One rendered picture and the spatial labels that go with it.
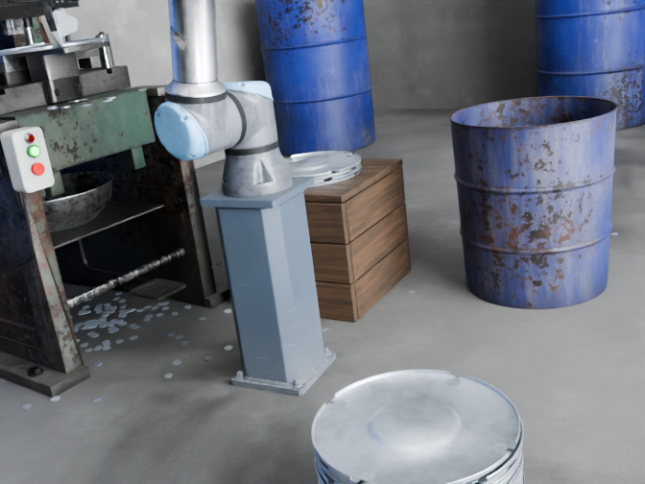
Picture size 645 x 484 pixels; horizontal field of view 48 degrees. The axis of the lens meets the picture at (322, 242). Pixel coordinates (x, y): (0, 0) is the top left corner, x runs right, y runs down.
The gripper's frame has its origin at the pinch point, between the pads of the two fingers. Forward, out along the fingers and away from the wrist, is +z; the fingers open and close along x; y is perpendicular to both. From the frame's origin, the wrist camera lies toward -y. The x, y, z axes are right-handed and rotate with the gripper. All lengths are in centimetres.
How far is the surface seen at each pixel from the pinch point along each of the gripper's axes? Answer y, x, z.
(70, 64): 0.2, 8.4, 9.4
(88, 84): 2.8, 12.6, 16.9
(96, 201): -1.2, -1.5, 44.2
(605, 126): 124, -37, 24
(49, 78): -4.9, 3.4, 10.1
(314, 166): 58, -6, 41
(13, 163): -11.6, -27.1, 15.6
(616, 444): 93, -105, 48
